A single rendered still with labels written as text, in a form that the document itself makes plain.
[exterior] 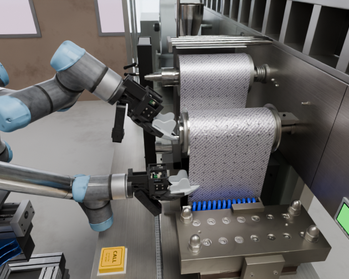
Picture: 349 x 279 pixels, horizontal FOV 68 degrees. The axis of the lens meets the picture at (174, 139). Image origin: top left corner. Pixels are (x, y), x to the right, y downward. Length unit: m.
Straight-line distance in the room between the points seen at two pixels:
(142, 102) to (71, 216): 1.79
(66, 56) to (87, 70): 0.05
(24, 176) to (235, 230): 0.60
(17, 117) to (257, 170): 0.64
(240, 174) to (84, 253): 1.49
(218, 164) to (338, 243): 1.69
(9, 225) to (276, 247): 1.04
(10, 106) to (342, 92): 0.71
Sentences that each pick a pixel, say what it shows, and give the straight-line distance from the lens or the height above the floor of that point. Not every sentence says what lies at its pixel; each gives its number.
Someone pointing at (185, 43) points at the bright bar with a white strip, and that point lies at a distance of 0.92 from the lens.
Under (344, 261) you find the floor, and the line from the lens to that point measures 2.27.
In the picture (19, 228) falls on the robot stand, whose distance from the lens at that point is 1.33.
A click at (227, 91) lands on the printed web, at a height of 1.30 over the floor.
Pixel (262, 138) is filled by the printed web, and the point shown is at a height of 1.26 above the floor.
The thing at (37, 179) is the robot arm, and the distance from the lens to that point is 0.85.
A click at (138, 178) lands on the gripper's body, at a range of 0.75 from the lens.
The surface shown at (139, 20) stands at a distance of 1.64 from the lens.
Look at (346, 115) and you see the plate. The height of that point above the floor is 1.38.
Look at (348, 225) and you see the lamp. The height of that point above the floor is 1.18.
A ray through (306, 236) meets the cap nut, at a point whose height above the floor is 1.04.
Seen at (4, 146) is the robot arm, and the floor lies 1.03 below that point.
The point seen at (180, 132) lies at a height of 1.27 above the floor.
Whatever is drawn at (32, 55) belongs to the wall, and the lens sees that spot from 4.31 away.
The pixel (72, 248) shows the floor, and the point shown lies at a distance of 2.13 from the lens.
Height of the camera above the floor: 1.63
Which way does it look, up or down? 32 degrees down
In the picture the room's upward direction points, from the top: straight up
